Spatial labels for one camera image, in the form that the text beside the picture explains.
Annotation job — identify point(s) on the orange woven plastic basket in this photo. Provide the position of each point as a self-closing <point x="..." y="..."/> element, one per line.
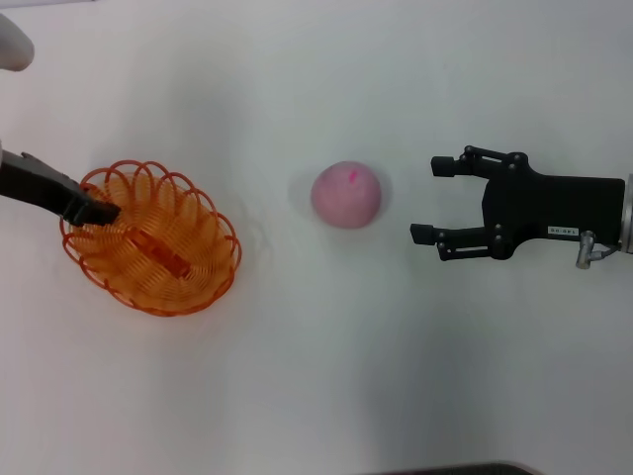
<point x="198" y="267"/>

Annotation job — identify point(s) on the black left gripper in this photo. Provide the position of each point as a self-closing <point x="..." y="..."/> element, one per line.
<point x="34" y="183"/>

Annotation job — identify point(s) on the pink peach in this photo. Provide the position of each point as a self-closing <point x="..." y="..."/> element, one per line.
<point x="346" y="198"/>

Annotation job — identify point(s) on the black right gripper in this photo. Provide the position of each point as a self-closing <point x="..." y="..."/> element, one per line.
<point x="554" y="208"/>

